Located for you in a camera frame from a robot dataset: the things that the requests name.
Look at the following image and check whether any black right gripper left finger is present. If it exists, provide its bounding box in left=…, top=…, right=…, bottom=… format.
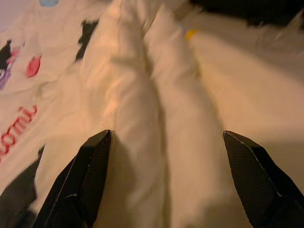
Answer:
left=34, top=129, right=113, bottom=228

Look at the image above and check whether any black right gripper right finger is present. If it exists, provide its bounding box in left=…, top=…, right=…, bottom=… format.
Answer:
left=222, top=130, right=304, bottom=228

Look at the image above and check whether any cream cartoon print quilt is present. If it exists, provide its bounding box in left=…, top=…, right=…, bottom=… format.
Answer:
left=0, top=0, right=254, bottom=228

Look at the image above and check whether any mattress with beige sheet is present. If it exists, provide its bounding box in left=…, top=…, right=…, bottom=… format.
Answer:
left=180, top=9, right=304, bottom=186

